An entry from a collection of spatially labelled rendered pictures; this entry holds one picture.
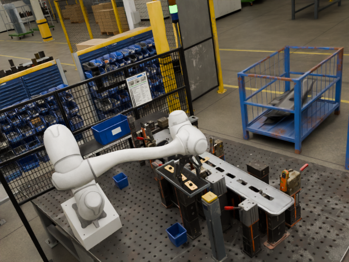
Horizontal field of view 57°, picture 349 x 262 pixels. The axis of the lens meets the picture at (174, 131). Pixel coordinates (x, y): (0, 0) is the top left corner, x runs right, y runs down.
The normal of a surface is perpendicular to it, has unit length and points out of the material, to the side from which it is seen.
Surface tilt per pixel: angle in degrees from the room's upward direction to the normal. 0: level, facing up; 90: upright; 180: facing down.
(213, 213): 90
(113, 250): 0
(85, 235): 44
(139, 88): 90
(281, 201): 0
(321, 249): 0
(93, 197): 51
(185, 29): 91
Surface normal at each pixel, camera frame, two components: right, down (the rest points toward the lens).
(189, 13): 0.71, 0.21
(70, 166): 0.15, -0.22
